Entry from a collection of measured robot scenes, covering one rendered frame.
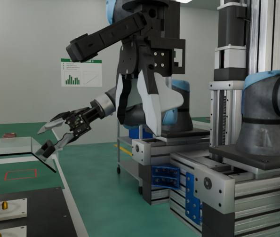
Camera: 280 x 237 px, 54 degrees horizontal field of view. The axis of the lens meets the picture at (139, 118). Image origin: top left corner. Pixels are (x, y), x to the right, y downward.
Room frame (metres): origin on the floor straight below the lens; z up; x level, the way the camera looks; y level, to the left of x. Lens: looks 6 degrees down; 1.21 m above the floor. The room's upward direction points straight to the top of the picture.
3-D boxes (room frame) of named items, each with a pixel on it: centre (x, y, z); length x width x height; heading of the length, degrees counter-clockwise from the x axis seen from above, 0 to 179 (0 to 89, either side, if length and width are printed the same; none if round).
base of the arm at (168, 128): (1.26, -0.17, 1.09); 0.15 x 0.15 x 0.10
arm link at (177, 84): (1.26, -0.16, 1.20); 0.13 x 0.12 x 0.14; 72
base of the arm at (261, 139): (0.80, -0.37, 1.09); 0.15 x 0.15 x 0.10
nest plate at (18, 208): (0.97, 0.50, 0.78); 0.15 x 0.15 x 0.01; 22
